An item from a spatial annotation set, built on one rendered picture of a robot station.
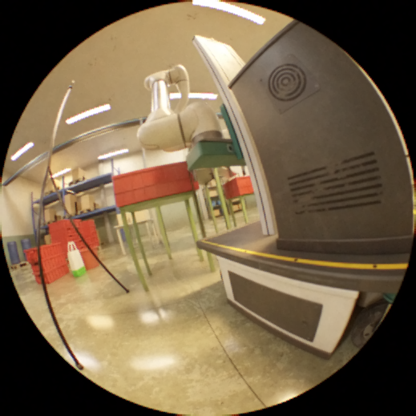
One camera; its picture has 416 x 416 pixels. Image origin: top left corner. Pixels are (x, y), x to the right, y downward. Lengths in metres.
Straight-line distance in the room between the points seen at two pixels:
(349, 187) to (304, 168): 0.10
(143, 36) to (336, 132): 3.83
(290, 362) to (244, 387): 0.14
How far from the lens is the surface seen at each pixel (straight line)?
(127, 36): 3.91
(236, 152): 0.61
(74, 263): 2.17
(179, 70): 1.20
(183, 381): 0.53
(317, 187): 0.30
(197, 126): 0.63
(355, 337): 0.50
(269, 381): 0.49
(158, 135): 0.65
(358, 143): 0.29
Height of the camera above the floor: 0.47
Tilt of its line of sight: 1 degrees up
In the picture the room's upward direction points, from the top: 14 degrees counter-clockwise
